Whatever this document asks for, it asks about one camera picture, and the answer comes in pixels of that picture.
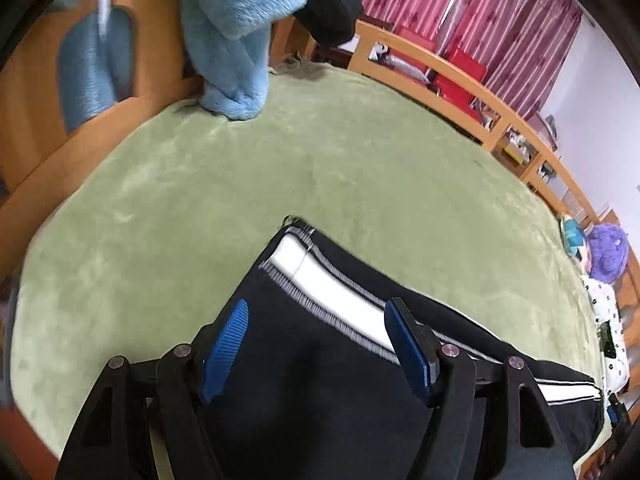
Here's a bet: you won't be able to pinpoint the black track pants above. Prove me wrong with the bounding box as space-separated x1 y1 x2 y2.
204 221 604 479

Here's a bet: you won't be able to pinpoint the green plush bed blanket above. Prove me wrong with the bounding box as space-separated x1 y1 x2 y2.
11 63 603 454

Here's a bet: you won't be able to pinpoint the white floral pillow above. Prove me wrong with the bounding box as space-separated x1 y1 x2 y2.
580 275 630 394

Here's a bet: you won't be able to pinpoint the purple plush toy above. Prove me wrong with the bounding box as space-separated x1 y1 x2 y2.
587 223 629 284

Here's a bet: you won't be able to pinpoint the left red chair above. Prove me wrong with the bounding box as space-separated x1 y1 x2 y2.
394 27 440 86

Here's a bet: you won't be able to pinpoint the right pink curtain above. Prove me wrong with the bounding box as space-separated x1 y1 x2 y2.
438 0 582 119

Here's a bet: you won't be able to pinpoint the light blue fleece garment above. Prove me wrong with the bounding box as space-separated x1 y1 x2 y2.
54 0 307 131

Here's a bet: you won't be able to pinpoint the black garment on footboard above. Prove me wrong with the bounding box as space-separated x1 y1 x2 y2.
294 0 363 48

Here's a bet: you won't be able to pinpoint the wooden bed frame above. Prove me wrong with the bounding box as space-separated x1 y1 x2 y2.
0 0 640 480

